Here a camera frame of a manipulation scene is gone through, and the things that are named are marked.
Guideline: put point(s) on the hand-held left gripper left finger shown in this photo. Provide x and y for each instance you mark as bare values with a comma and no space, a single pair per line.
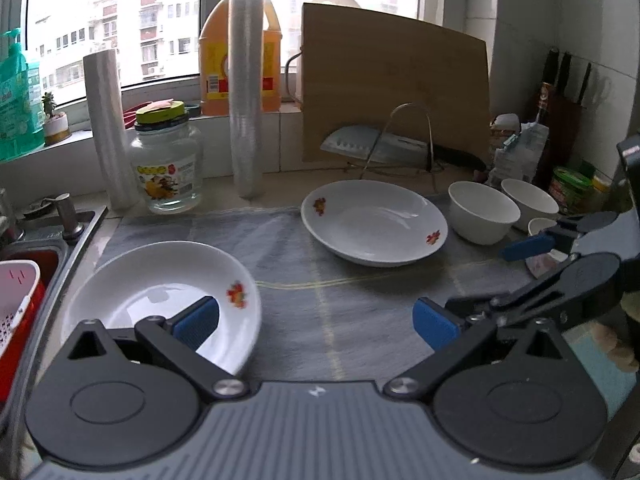
197,320

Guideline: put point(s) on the glass jar yellow green lid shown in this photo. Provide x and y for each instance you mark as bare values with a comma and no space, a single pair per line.
165,180

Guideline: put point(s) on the dark wooden knife block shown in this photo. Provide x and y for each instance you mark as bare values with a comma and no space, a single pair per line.
562,130

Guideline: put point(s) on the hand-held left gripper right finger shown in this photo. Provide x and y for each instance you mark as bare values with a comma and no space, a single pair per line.
435,325

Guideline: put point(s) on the green detergent bottle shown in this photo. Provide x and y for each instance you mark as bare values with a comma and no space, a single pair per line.
17,105

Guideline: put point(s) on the small potted plant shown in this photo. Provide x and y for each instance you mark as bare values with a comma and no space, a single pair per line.
55,127

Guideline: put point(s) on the green lidded jar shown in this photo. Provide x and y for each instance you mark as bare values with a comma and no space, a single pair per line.
570,190

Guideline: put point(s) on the dark sauce bottle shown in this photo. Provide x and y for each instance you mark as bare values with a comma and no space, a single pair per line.
545,102

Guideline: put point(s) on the white fruit print plate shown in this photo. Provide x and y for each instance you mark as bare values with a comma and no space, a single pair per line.
375,225
150,270

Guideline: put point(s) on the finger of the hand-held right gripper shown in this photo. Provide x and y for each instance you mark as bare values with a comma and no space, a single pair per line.
525,249
520,295

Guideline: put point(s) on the metal sink strainer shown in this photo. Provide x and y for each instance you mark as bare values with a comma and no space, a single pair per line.
37,208

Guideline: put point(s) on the metal faucet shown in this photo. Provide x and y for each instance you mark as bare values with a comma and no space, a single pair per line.
7,220

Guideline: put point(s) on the wooden cutting board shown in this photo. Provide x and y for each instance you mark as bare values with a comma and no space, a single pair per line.
390,70

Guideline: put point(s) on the red basin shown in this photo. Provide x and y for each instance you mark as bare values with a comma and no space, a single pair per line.
20,360

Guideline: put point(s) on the tall cling film roll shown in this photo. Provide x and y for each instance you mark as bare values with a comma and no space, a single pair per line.
245,110

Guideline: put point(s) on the small yellow lidded jar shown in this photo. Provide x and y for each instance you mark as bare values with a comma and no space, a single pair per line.
600,187

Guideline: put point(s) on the blue checked towel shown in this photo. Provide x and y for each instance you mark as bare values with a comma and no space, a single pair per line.
325,300

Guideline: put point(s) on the short cling film roll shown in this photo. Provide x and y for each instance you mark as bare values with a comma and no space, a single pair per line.
107,125

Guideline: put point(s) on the white printed plastic bag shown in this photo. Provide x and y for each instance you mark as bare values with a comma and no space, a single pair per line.
520,155

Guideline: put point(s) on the metal sink knob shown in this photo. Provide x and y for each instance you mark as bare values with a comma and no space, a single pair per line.
67,215

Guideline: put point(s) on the orange cooking oil bottle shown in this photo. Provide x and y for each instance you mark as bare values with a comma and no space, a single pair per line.
215,60

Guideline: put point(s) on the steel sink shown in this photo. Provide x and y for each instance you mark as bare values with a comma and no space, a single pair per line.
90,225

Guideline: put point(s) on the person's right hand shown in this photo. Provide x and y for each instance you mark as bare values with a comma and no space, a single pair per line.
620,350

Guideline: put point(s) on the white ceramic bowl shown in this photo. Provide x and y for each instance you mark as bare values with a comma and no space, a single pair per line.
530,200
480,220
537,225

